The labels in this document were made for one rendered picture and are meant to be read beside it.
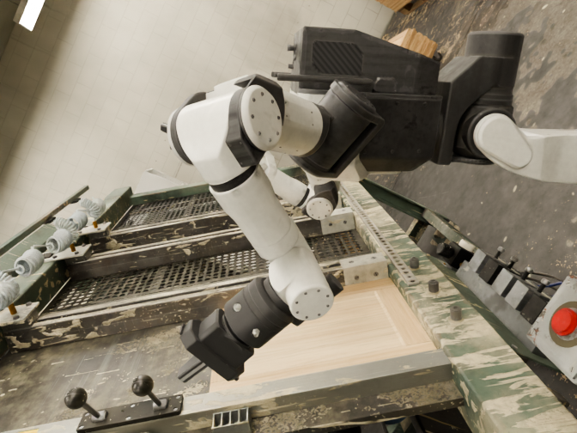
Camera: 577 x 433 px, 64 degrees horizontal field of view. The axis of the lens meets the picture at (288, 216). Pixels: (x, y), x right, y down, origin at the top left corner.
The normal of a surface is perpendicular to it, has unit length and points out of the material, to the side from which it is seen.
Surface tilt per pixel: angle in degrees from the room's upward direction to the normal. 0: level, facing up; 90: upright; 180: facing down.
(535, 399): 54
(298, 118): 127
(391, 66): 90
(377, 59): 90
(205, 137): 49
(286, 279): 27
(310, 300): 104
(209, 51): 90
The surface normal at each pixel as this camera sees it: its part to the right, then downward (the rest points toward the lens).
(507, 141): 0.07, 0.31
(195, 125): -0.54, 0.00
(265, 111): 0.84, -0.09
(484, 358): -0.17, -0.93
